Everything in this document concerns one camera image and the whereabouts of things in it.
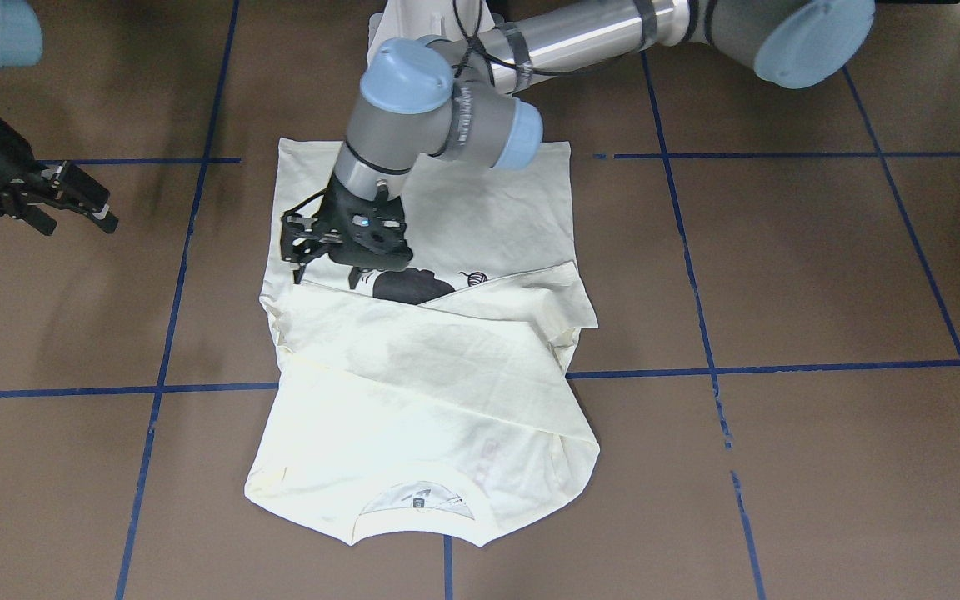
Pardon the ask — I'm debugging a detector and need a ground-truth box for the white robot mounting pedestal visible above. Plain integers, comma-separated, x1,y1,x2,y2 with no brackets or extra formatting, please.
366,1,509,63

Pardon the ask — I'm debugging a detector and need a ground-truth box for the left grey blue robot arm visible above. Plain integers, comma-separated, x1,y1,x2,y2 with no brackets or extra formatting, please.
279,1,876,285

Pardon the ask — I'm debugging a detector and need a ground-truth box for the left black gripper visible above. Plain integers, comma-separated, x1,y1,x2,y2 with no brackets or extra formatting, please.
281,175,405,284

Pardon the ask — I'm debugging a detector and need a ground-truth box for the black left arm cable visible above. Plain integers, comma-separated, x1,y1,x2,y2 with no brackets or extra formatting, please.
447,0,531,84

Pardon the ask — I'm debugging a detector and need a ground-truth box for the cream long-sleeve cat shirt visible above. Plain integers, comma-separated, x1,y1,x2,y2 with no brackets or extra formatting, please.
243,142,601,547

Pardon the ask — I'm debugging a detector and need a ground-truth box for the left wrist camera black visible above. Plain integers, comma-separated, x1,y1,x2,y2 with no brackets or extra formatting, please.
343,207,414,271

